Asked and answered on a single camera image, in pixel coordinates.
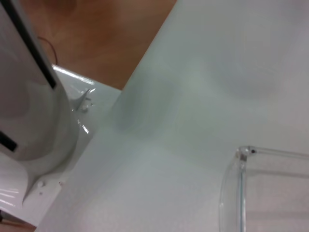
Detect thin dark red cable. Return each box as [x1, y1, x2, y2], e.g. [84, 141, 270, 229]
[37, 36, 59, 66]

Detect white robot torso column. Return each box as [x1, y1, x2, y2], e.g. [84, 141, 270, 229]
[0, 0, 82, 211]

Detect white transparent glasses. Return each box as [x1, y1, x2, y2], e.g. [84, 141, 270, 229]
[218, 145, 309, 232]

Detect glossy white robot base plate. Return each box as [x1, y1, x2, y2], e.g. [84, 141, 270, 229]
[0, 63, 123, 229]

